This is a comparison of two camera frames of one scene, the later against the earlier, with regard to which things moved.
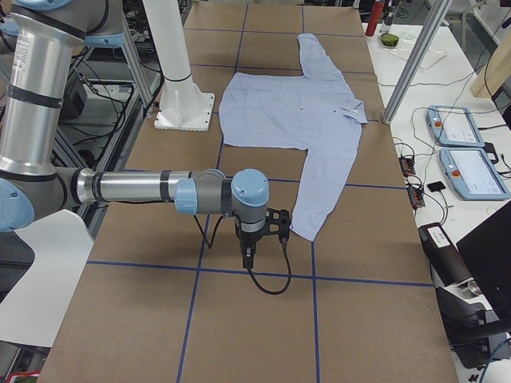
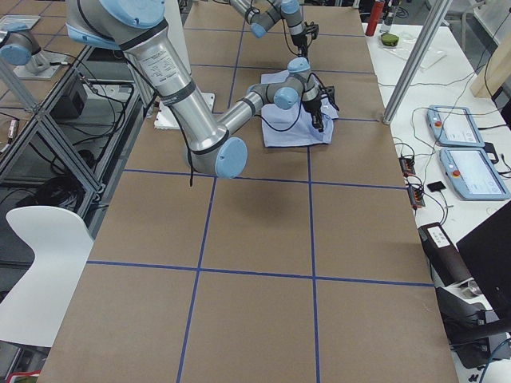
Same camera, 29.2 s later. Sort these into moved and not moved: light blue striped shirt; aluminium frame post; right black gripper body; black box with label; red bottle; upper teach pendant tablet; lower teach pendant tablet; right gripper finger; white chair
Moved: light blue striped shirt; right gripper finger; right black gripper body
Not moved: red bottle; upper teach pendant tablet; black box with label; white chair; aluminium frame post; lower teach pendant tablet
